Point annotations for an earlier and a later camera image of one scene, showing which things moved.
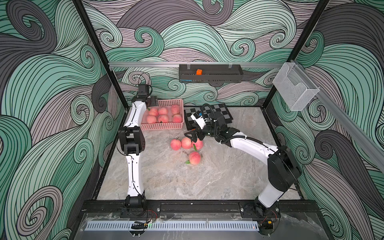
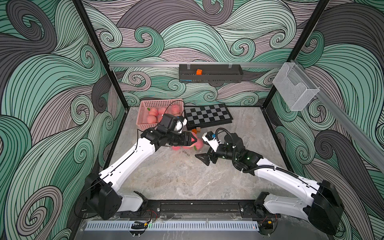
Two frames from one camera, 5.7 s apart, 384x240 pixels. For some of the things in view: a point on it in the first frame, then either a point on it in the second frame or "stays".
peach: (175, 109) stays
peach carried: (151, 119) stays
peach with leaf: (198, 144) stays
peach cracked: (153, 111) stays
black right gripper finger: (201, 134) → (213, 157)
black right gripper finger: (193, 133) → (203, 157)
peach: (162, 110) stays
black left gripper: (154, 102) → (184, 141)
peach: (175, 144) stays
